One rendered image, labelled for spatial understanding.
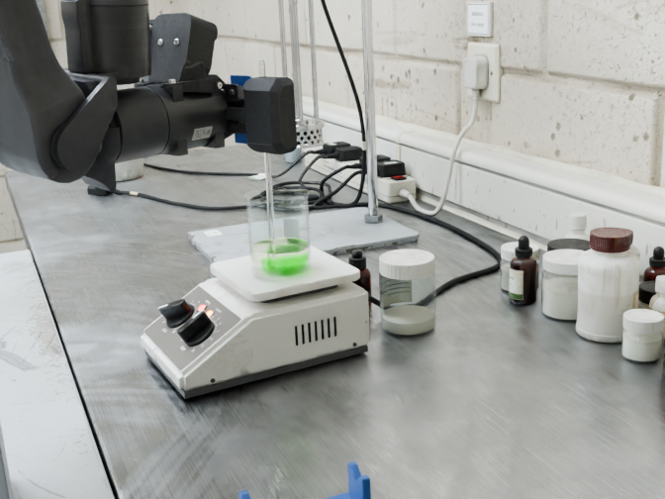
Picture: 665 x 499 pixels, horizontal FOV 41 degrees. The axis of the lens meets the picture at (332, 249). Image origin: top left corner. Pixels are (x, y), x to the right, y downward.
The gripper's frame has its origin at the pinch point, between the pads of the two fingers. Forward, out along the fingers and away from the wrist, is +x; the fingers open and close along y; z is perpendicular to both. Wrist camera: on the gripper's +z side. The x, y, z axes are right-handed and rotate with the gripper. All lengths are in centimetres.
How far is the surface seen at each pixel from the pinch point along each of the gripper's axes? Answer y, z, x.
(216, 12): 146, 6, 128
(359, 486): -24.6, -23.1, -16.0
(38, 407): 10.5, -25.8, -19.8
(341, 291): -5.4, -18.6, 5.0
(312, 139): 24.5, -10.0, 34.5
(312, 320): -5.0, -20.5, 1.0
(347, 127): 54, -16, 78
